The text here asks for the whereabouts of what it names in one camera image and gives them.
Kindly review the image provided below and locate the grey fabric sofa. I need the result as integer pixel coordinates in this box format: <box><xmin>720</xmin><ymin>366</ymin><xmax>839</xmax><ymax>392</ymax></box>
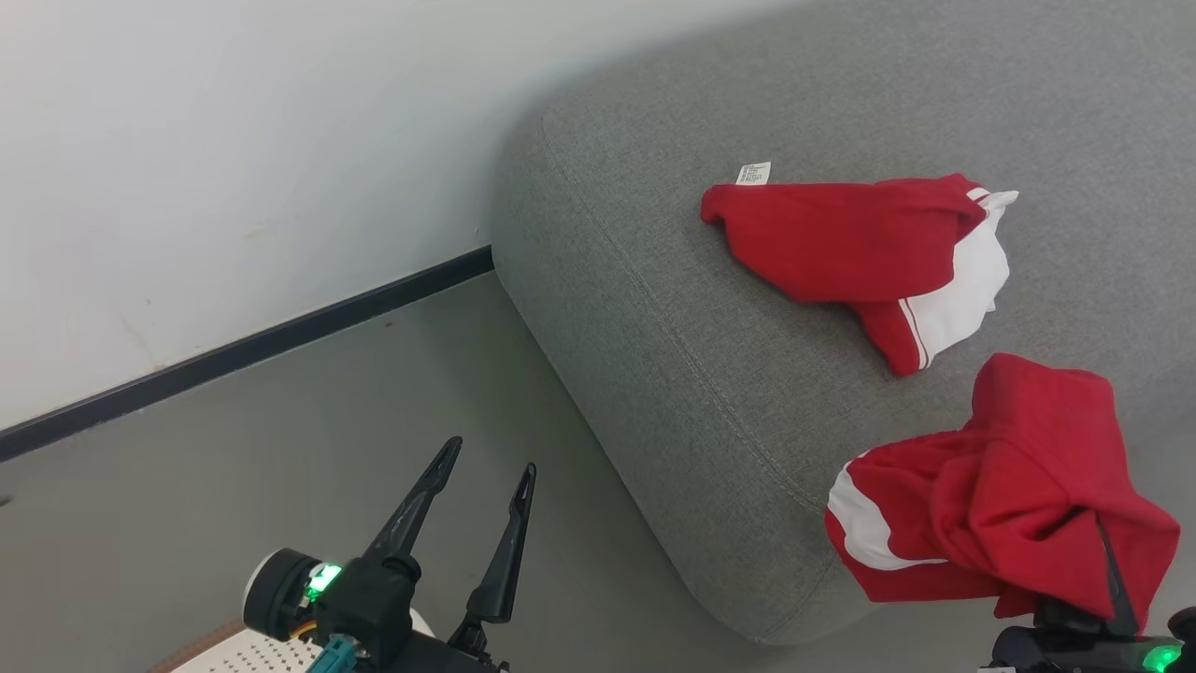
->
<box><xmin>492</xmin><ymin>0</ymin><xmax>1196</xmax><ymax>646</ymax></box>

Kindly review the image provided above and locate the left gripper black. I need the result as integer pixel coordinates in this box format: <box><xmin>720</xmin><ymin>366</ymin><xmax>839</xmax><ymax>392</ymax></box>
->
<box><xmin>304</xmin><ymin>437</ymin><xmax>537</xmax><ymax>673</ymax></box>

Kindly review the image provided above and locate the black baseboard strip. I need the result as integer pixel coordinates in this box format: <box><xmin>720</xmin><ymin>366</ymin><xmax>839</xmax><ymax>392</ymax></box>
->
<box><xmin>0</xmin><ymin>245</ymin><xmax>494</xmax><ymax>464</ymax></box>

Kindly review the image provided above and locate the red white garment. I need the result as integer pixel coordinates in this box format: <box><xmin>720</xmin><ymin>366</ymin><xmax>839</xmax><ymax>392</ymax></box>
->
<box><xmin>701</xmin><ymin>161</ymin><xmax>1019</xmax><ymax>377</ymax></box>
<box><xmin>825</xmin><ymin>353</ymin><xmax>1181</xmax><ymax>629</ymax></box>

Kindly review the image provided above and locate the teal cable connector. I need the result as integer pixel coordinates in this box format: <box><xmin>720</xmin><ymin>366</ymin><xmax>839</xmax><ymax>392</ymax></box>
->
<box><xmin>308</xmin><ymin>634</ymin><xmax>358</xmax><ymax>673</ymax></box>

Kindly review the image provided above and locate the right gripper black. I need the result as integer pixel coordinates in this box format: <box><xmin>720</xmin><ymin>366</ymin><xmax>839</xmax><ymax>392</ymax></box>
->
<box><xmin>981</xmin><ymin>514</ymin><xmax>1186</xmax><ymax>673</ymax></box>

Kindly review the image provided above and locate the white perforated laundry basket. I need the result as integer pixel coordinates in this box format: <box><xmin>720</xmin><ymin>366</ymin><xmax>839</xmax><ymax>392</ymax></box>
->
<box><xmin>149</xmin><ymin>608</ymin><xmax>440</xmax><ymax>673</ymax></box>

